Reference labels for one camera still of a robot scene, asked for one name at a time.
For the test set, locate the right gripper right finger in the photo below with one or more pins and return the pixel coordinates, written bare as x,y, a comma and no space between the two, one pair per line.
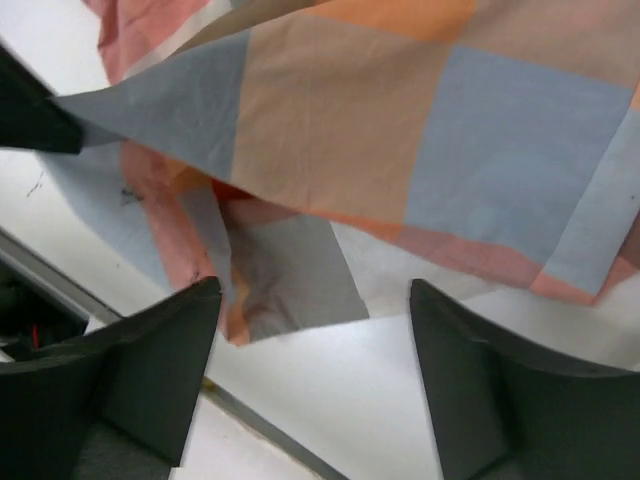
505,407

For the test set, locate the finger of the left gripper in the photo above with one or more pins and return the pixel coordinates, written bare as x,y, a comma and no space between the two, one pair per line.
30,120

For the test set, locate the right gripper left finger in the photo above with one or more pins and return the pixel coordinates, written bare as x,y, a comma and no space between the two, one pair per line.
100,380

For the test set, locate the aluminium table frame rail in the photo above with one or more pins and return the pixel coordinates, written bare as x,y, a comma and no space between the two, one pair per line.
150,350

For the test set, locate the checkered orange blue pillowcase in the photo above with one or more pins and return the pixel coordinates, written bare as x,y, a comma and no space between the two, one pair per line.
318,156

